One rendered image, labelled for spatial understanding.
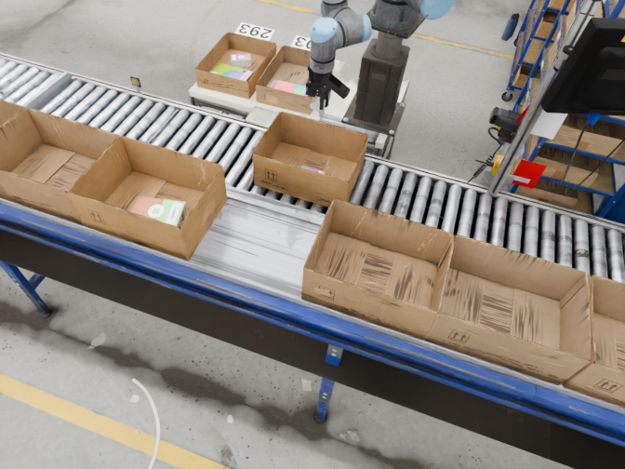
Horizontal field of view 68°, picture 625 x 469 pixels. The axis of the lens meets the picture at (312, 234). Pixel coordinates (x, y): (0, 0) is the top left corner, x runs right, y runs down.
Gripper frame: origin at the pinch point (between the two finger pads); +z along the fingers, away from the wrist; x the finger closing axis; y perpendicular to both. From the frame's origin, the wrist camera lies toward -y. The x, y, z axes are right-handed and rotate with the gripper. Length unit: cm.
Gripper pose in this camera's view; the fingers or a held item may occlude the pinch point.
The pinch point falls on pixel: (325, 110)
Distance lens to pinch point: 191.1
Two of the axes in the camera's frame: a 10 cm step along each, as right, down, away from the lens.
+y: -9.4, -2.9, 1.6
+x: -3.3, 7.9, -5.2
